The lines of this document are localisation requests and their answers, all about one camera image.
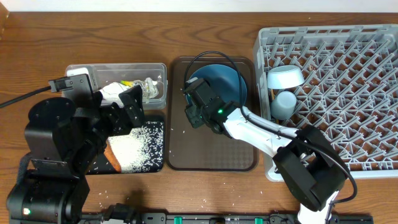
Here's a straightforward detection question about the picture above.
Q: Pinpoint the white tissue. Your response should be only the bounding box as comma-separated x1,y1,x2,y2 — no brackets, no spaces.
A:
145,77,164,98

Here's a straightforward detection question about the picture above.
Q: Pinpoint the yellow silver snack wrapper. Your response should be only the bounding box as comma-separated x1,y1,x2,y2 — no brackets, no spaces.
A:
120,79,156,100

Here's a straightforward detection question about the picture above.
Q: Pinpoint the white napkin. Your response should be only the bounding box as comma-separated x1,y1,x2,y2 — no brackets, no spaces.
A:
99,82,130,106

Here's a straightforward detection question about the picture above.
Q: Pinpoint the dark blue plate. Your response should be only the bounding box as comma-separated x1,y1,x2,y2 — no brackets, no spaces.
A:
189,64,240,103

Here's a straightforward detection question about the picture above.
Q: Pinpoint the white rice pile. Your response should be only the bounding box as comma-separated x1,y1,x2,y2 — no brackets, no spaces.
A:
107,121,165,174

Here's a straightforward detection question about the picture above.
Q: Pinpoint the light blue cup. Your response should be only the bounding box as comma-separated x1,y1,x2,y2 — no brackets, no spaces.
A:
271,91,297,120

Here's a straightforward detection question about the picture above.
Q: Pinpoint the light blue bowl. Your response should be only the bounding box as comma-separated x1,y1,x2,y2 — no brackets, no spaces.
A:
267,65,305,90

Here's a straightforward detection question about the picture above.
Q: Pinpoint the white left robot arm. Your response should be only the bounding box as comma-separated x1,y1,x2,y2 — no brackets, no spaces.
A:
6,86,145,223

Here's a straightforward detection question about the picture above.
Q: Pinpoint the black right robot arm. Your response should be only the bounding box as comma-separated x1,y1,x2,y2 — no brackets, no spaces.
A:
184,78,349,223

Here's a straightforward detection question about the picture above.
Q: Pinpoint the grey dishwasher rack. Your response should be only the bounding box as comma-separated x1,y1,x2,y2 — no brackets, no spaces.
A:
253,24,397,179

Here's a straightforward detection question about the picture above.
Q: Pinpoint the clear plastic bin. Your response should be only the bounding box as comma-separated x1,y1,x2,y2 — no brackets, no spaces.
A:
65,63,167,110

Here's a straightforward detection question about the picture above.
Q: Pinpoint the orange carrot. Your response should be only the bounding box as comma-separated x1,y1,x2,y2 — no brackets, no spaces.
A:
104,141,121,173

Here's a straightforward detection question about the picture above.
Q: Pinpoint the brown serving tray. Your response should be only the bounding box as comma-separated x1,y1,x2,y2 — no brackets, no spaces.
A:
166,56,259,172

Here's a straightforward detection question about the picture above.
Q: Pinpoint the black tray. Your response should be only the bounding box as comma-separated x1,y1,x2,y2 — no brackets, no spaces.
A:
86,114,165,175

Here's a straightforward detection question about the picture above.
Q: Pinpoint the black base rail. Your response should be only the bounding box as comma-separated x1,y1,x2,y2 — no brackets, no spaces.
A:
80,203,374,224

